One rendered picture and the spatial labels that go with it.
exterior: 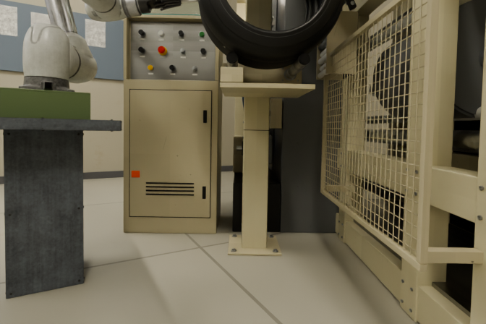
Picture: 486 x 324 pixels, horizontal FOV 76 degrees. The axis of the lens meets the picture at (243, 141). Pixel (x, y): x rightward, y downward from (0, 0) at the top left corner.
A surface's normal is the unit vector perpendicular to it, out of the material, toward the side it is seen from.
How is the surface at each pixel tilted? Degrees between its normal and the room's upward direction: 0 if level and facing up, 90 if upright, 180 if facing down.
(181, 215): 90
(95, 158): 90
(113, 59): 90
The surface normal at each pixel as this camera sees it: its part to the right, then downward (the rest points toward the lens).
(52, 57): 0.68, 0.04
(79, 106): 0.48, 0.05
